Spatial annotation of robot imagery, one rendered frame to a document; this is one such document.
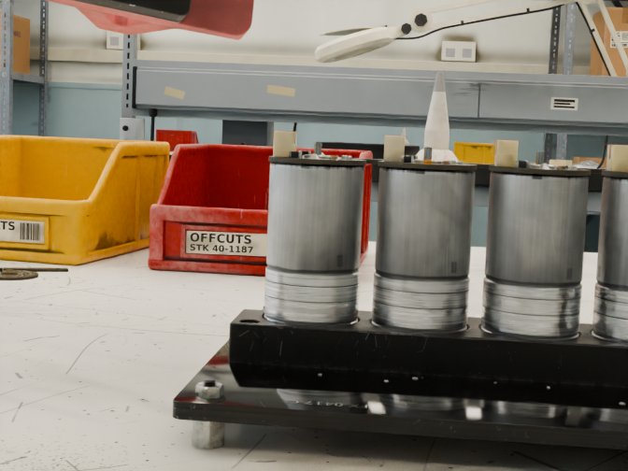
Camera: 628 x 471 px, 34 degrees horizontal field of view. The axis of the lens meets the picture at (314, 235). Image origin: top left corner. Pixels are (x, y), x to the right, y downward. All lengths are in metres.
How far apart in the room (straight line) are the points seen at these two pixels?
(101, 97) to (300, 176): 4.57
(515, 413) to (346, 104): 2.28
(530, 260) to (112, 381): 0.11
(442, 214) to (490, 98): 2.24
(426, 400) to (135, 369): 0.10
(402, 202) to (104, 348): 0.12
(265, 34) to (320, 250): 4.43
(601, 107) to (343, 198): 2.28
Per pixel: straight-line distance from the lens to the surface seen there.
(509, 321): 0.26
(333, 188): 0.25
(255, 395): 0.23
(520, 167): 0.26
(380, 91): 2.49
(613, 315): 0.26
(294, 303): 0.26
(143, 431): 0.24
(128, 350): 0.32
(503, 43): 4.65
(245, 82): 2.52
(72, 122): 4.86
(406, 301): 0.26
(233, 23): 0.33
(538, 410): 0.23
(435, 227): 0.25
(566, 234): 0.26
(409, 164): 0.25
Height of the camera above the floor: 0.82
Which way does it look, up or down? 6 degrees down
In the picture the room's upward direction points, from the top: 2 degrees clockwise
